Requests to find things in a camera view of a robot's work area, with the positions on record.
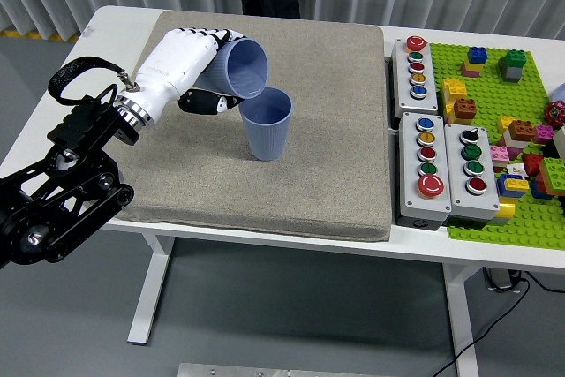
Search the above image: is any grey box with selector switch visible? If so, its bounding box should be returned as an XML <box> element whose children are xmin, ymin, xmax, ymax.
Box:
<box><xmin>443</xmin><ymin>123</ymin><xmax>501</xmax><ymax>230</ymax></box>

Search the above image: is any white block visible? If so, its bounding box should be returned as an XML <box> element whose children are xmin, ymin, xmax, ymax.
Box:
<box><xmin>551</xmin><ymin>126</ymin><xmax>565</xmax><ymax>162</ymax></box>

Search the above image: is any green studded baseplate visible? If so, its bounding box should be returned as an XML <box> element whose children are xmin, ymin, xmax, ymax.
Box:
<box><xmin>428</xmin><ymin>42</ymin><xmax>565</xmax><ymax>250</ymax></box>

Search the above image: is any blue ribbed plastic cup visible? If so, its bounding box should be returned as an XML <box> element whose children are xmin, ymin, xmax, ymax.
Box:
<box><xmin>240</xmin><ymin>87</ymin><xmax>294</xmax><ymax>162</ymax></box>
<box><xmin>193</xmin><ymin>37</ymin><xmax>269</xmax><ymax>101</ymax></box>

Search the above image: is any brown toy brick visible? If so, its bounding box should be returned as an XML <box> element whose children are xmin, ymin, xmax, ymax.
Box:
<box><xmin>453</xmin><ymin>97</ymin><xmax>478</xmax><ymax>121</ymax></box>
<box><xmin>508</xmin><ymin>120</ymin><xmax>536</xmax><ymax>143</ymax></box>

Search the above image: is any white toy brick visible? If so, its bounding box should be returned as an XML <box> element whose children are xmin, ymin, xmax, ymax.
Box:
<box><xmin>504</xmin><ymin>132</ymin><xmax>533</xmax><ymax>152</ymax></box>

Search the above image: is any large green toy brick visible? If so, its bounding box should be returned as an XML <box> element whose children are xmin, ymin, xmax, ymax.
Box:
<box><xmin>537</xmin><ymin>157</ymin><xmax>565</xmax><ymax>196</ymax></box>

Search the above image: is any red toy brick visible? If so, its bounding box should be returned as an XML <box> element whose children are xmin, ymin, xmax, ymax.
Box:
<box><xmin>522</xmin><ymin>153</ymin><xmax>547</xmax><ymax>178</ymax></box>

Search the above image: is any white table leg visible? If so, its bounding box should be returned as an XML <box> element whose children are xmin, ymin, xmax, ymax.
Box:
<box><xmin>126</xmin><ymin>235</ymin><xmax>176</xmax><ymax>346</ymax></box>
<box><xmin>442</xmin><ymin>264</ymin><xmax>489</xmax><ymax>377</ymax></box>

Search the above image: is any grey power box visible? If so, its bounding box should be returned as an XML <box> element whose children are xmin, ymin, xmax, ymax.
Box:
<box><xmin>483</xmin><ymin>267</ymin><xmax>524</xmax><ymax>293</ymax></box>

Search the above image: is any grey five-button box, black base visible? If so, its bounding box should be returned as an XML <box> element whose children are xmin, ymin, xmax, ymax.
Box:
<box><xmin>398</xmin><ymin>111</ymin><xmax>454</xmax><ymax>230</ymax></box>

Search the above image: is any yellow toy cylinder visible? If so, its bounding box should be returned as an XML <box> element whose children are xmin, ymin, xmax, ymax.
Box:
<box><xmin>493</xmin><ymin>201</ymin><xmax>517</xmax><ymax>226</ymax></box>

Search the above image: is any black floor cable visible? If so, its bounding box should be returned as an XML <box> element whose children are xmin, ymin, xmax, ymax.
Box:
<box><xmin>426</xmin><ymin>277</ymin><xmax>531</xmax><ymax>377</ymax></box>
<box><xmin>524</xmin><ymin>269</ymin><xmax>565</xmax><ymax>294</ymax></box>

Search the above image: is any grey-brown fabric mat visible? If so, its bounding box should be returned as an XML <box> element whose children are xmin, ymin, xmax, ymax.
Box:
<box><xmin>112</xmin><ymin>10</ymin><xmax>394</xmax><ymax>244</ymax></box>

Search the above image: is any grey five-button box, mushroom button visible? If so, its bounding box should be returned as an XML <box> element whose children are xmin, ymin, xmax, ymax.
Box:
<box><xmin>390</xmin><ymin>35</ymin><xmax>440</xmax><ymax>117</ymax></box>

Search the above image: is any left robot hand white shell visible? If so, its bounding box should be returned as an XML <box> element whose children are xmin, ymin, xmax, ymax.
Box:
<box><xmin>132</xmin><ymin>26</ymin><xmax>246</xmax><ymax>118</ymax></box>

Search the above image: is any magenta toy brick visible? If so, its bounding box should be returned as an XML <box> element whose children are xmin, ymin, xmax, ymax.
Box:
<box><xmin>532</xmin><ymin>124</ymin><xmax>555</xmax><ymax>146</ymax></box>

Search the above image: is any red valve handwheel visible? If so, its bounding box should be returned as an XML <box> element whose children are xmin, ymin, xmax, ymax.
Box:
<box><xmin>543</xmin><ymin>101</ymin><xmax>565</xmax><ymax>129</ymax></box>

